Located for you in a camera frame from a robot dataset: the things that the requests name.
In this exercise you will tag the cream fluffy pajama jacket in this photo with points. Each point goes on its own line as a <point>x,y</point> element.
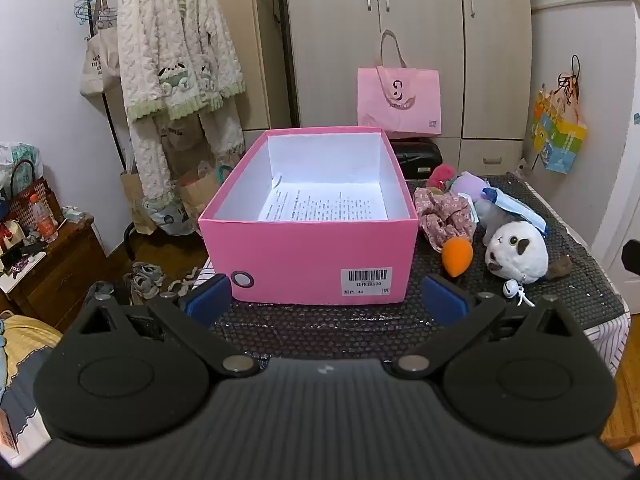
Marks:
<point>170,45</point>

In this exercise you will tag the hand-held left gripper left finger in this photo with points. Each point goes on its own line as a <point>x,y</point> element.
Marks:
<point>210,300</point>

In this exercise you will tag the colourful paper gift bag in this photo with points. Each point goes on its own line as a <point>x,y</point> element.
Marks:
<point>560,140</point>

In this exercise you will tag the black metal clothes rack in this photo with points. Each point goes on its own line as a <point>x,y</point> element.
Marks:
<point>128,242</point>

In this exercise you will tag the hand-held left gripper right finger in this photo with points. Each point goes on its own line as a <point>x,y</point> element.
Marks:
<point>442,300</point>

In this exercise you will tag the pink cardboard box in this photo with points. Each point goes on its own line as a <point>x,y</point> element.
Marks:
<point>300,255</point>

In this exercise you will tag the wooden nightstand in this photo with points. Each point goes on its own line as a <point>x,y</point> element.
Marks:
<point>65,270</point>

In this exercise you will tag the white plush dog toy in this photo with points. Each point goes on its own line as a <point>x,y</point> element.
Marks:
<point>520,255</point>

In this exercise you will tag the white door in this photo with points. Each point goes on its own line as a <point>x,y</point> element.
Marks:
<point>620,185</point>

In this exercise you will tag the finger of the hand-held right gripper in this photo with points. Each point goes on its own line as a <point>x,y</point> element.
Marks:
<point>632,259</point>

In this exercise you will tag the cream fluffy pajama pants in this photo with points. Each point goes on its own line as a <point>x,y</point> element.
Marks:
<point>150,170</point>

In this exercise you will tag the black hard suitcase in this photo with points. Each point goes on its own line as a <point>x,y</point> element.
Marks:
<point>415,157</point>

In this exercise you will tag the white green plastic bag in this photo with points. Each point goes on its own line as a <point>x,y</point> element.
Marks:
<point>20,157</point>

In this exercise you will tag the purple plush toy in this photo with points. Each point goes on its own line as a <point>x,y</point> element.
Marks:
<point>467,184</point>

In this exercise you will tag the tall light wooden panel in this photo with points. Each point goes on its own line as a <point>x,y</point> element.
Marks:
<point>265,35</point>

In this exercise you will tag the beige canvas tote bag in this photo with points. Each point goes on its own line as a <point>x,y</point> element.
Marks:
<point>100,65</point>

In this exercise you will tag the striped white cloth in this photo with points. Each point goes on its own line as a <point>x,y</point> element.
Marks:
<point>612,332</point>

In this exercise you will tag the yellow blanket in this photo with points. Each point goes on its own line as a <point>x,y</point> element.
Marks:
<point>25,340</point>

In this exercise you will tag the orange makeup sponge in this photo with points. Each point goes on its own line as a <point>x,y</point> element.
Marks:
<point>457,257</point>

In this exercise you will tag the pink floral cloth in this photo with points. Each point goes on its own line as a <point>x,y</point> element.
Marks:
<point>442,217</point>

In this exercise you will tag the black bubble wrap mat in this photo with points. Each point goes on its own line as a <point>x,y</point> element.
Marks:
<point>350,325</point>

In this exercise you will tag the orange drink bottle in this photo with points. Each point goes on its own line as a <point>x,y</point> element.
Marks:
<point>45,222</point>

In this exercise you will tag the printed paper sheet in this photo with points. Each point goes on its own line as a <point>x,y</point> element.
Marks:
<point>325,205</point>

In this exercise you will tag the grey sneaker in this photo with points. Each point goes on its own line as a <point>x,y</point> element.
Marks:
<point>145,275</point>
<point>146,294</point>

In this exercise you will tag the light wooden wardrobe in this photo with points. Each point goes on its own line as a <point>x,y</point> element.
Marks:
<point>425,10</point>

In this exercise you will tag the brown paper bag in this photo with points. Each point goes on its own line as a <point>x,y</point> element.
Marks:
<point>197,195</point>
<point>136,200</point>

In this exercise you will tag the pink strawberry plush toy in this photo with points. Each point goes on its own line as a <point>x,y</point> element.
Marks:
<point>440,175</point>

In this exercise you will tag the pink tote bag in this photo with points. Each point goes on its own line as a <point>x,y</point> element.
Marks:
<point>400,100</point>

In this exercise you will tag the checked woven basket bag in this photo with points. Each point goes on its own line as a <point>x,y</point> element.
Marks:
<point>25,200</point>

